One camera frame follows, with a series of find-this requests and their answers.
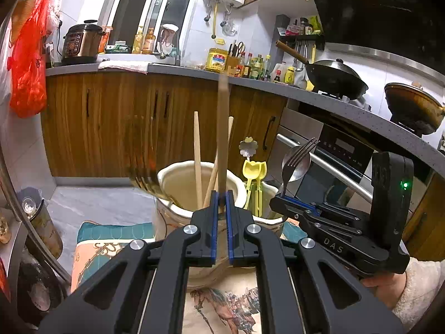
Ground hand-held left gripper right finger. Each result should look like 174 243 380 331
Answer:
226 191 406 334

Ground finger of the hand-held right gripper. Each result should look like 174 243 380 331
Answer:
313 201 370 231
270 195 323 220

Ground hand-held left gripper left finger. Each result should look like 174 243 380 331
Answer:
38 191 220 334

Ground white utensil holder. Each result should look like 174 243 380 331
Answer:
260 180 290 238

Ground silver spoon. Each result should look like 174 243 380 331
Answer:
282 146 311 196

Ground yellow tulip-shaped plastic fork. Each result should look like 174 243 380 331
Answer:
242 159 261 217
258 161 269 195

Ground silver fork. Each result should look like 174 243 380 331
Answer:
280 137 320 197

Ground cream ceramic utensil holder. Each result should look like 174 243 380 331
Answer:
153 160 251 288

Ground gold fork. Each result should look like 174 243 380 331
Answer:
127 114 176 207

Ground person's right hand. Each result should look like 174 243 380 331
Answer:
361 272 408 310

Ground built-in oven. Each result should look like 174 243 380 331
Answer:
275 107 418 216

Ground flower-shaped metal spoon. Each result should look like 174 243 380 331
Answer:
239 136 258 161

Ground brown cooking pot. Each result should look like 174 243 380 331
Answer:
384 81 445 137

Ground black gas stove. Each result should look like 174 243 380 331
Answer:
318 90 371 110

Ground row of condiment bottles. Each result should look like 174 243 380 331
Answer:
236 52 297 85

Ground wooden base cabinets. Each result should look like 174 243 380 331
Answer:
41 71 290 187

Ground wooden knife block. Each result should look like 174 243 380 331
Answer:
226 40 246 77

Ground yellow oil jug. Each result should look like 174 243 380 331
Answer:
205 48 229 74

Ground brown printed bin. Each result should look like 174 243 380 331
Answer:
16 187 64 260

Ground white kitchen towel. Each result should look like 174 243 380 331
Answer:
98 60 150 75

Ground black range hood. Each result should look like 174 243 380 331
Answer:
302 0 445 74

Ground white and pink jug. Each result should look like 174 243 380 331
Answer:
159 23 180 58

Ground orange oil bottle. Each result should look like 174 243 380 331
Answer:
142 27 156 55

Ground yellow oil bottle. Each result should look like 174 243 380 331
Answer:
132 26 144 55

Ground green box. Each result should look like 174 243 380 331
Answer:
105 41 132 54

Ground electric pressure cooker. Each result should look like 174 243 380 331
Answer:
61 20 107 65

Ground kitchen window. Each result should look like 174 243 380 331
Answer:
100 0 206 53

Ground red plastic bag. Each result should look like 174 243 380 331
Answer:
9 0 57 119

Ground white plastic bag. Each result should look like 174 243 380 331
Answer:
0 24 14 107

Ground black wok with wooden handle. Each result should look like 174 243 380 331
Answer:
275 40 369 101

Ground black wall spice rack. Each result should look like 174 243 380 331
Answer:
276 14 326 51

